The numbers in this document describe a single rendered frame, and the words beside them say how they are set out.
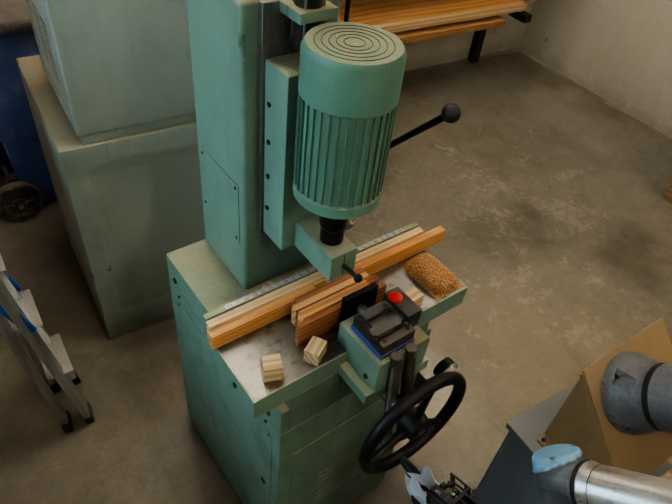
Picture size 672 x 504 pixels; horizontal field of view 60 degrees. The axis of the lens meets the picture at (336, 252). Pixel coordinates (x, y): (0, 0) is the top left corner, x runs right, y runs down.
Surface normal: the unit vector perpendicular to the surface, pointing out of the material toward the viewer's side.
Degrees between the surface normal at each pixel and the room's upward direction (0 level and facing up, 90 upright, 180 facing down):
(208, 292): 0
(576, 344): 0
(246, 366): 0
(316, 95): 90
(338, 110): 90
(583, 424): 90
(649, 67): 90
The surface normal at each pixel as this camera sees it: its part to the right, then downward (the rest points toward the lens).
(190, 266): 0.09, -0.73
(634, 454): 0.46, -0.08
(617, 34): -0.85, 0.29
